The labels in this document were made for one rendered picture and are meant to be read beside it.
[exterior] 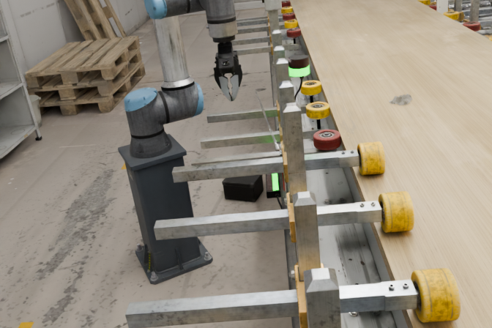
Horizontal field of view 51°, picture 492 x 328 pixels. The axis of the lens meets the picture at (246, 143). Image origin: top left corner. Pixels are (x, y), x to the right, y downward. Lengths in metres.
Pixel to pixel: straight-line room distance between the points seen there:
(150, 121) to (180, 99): 0.16
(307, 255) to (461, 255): 0.34
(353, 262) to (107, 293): 1.40
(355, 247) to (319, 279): 0.98
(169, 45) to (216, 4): 0.69
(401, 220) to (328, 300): 0.52
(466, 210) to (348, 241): 0.47
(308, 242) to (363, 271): 0.64
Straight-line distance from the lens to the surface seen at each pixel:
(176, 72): 2.27
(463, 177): 1.33
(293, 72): 1.48
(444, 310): 0.87
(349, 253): 1.52
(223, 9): 1.60
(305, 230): 0.82
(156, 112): 2.26
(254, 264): 2.53
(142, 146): 2.30
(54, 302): 2.64
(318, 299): 0.57
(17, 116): 4.68
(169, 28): 2.24
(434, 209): 1.19
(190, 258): 2.58
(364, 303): 0.87
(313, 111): 1.74
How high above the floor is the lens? 1.52
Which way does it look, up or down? 24 degrees down
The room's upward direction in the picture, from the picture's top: 7 degrees counter-clockwise
